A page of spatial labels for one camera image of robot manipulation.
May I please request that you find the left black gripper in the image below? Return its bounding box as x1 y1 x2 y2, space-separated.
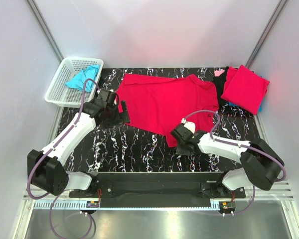
101 101 130 129

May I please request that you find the red polo shirt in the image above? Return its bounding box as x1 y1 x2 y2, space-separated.
117 74 219 147

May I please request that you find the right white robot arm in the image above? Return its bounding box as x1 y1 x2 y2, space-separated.
171 122 284 198

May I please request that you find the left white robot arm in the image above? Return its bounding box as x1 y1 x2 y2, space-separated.
27 89 130 199

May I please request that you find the cyan crumpled t shirt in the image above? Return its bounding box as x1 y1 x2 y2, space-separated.
65 65 100 91

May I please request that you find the white plastic laundry basket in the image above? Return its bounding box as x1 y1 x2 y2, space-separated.
44 57 104 108

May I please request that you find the folded black t shirt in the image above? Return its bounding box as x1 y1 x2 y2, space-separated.
213 67 229 107

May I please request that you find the folded pink t shirt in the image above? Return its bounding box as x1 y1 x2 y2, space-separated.
214 70 225 77

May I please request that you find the folded red t shirt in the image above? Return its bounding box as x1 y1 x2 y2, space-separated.
220 64 270 115

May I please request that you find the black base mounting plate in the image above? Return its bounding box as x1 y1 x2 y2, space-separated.
69 172 246 210

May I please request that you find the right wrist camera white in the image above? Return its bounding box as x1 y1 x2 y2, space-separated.
181 119 196 133

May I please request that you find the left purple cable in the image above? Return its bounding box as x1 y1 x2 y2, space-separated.
26 78 103 236

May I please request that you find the purple cable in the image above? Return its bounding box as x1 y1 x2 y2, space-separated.
181 109 287 216
26 78 103 236

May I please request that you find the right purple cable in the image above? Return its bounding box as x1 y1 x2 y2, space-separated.
181 109 287 216

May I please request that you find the aluminium frame rail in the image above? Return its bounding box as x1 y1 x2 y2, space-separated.
30 181 294 201

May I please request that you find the left aluminium corner post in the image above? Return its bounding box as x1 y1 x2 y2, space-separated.
25 0 64 62

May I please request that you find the aluminium corner post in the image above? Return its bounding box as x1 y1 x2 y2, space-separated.
245 0 289 69
25 0 64 62

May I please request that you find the right aluminium corner post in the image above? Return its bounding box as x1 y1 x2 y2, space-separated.
245 0 289 69

